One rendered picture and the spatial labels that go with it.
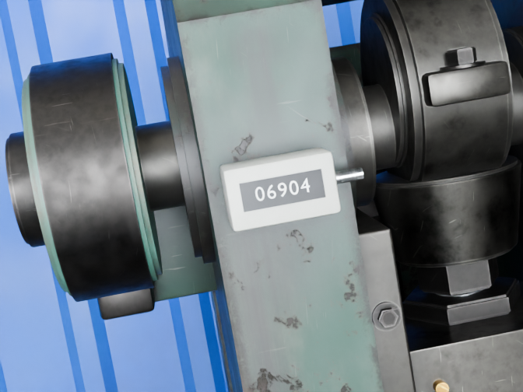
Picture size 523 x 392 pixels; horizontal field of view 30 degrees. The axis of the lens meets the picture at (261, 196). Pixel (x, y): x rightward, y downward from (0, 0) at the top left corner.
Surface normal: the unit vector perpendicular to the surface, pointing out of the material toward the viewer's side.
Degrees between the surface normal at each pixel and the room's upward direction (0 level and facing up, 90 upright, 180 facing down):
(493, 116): 107
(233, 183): 90
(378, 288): 90
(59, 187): 86
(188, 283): 90
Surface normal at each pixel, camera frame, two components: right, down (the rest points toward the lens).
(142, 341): 0.11, 0.11
